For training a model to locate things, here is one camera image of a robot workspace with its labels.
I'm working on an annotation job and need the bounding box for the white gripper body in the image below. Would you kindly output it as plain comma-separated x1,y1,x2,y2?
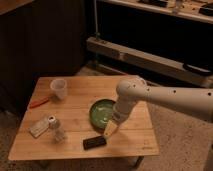
112,98,137,124

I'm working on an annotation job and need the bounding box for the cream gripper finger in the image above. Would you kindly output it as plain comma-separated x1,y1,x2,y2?
104,120,119,137

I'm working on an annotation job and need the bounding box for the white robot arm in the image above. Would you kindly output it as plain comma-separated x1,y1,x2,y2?
104,77,213,138

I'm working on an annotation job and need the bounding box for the clear plastic bottle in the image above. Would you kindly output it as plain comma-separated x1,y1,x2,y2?
48,116,67,143

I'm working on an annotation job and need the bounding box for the green round plate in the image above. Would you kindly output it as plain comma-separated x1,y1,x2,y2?
89,99,115,129

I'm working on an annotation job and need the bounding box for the black rectangular bar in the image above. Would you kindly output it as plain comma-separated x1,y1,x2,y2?
83,136,107,150

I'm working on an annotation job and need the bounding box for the wooden table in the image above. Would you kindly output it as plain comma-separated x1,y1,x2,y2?
8,76,159,160

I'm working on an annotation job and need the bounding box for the metal shelf beam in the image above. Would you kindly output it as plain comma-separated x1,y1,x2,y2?
86,37,213,88

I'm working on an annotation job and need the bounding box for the clear plastic cup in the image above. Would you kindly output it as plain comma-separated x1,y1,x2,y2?
50,79,67,100

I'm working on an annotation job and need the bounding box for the white rectangular packet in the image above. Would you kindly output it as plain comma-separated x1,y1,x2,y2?
29,117,49,138

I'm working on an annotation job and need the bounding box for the vertical metal pole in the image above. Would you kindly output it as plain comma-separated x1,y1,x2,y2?
93,0,100,41

